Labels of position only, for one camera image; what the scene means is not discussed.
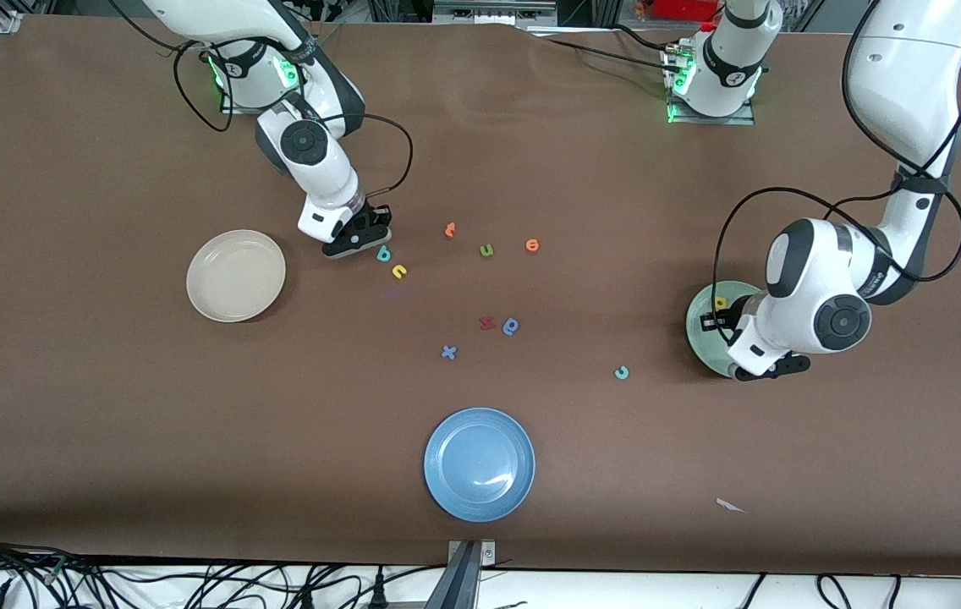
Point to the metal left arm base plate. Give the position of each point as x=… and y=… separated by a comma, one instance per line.
x=734, y=121

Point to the metal table edge bracket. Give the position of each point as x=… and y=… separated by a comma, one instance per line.
x=468, y=575

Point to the brown table cover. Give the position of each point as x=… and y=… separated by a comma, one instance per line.
x=480, y=152

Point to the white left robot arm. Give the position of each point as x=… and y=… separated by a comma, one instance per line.
x=810, y=271

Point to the red box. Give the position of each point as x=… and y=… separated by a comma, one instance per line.
x=683, y=8

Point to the black power plug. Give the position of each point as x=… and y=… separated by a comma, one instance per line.
x=377, y=592
x=307, y=599

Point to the teal foam letter b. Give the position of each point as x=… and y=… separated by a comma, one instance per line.
x=383, y=255

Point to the grey metal box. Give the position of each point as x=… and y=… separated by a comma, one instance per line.
x=493, y=10

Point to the white paper scrap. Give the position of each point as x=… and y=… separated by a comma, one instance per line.
x=728, y=505

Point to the beige brown plate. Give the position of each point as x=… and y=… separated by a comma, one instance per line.
x=235, y=276

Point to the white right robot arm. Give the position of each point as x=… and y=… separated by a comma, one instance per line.
x=311, y=148

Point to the blue plate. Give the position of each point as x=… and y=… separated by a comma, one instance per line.
x=479, y=465

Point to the green plate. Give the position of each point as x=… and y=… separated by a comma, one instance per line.
x=696, y=334

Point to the blue foam letter a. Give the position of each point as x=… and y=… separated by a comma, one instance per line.
x=511, y=327

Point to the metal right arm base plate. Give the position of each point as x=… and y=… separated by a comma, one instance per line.
x=277, y=110

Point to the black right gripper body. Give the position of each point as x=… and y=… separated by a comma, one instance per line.
x=373, y=217

